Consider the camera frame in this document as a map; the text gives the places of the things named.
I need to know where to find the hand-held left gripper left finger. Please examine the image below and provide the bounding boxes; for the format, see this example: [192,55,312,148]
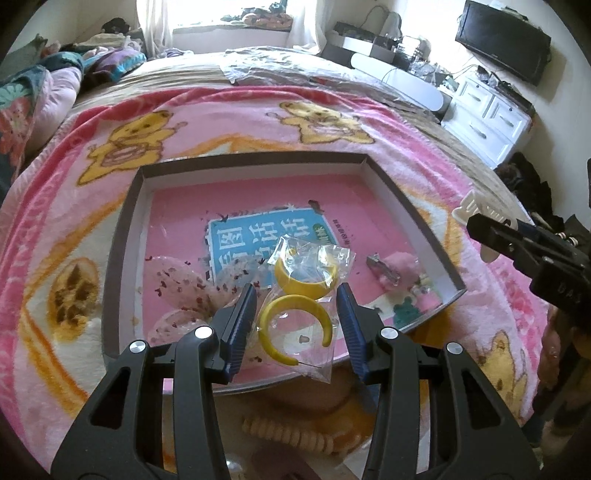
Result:
[51,282,258,480]

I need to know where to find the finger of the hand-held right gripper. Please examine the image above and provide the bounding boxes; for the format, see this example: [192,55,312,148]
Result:
[466,213,583,278]

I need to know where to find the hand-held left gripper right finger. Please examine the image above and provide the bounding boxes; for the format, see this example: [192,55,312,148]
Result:
[336,282,541,480]

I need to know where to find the bagged yellow hoop earring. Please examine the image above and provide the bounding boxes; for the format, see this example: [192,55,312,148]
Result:
[270,234,357,303]
[245,286,343,385]

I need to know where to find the white hair claw clip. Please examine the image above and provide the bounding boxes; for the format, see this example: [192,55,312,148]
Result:
[451,191,509,261]

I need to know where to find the pink shallow box tray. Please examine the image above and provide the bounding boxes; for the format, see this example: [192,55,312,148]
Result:
[102,150,467,398]

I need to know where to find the green hair ornament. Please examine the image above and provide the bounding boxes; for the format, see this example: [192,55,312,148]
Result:
[392,298,423,325]

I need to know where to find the dark clothes pile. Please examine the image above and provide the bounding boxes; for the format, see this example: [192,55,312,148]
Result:
[496,152,562,232]

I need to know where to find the pink hair clip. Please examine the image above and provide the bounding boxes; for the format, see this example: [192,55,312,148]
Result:
[367,251,419,291]

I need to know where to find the white dresser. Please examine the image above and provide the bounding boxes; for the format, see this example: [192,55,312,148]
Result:
[441,74,534,169]

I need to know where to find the black television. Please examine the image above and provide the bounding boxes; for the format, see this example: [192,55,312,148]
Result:
[455,0,553,86]

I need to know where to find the pink printed blanket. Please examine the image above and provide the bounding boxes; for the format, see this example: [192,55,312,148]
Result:
[0,85,555,480]

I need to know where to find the black storage box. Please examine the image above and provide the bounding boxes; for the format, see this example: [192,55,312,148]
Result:
[322,21,403,70]

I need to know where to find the white curtain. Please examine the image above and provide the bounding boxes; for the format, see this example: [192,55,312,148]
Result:
[136,0,174,58]
[291,0,334,49]

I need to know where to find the purple pillow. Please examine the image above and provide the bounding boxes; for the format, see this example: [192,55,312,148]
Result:
[83,48,147,85]

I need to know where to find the windowsill plush toys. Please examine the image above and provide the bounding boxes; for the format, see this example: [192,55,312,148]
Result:
[222,9,294,31]

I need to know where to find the floral quilt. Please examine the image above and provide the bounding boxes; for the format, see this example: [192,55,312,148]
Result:
[0,51,85,185]

